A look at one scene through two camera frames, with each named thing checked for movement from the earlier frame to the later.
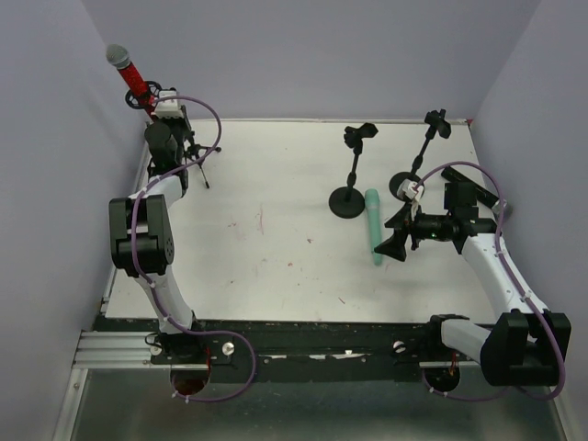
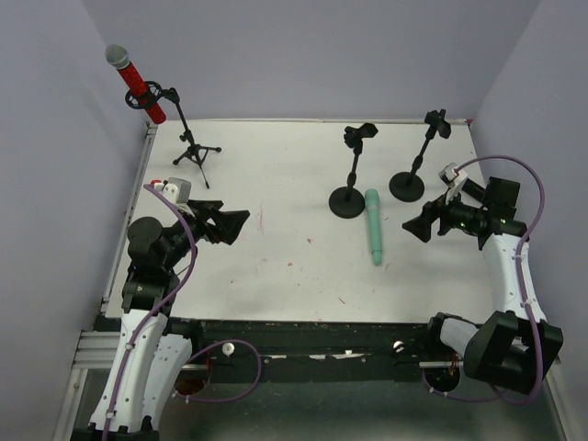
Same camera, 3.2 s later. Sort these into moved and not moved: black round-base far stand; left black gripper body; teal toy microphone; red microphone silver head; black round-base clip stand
Moved: left black gripper body
Not moved: teal toy microphone; black round-base far stand; black round-base clip stand; red microphone silver head
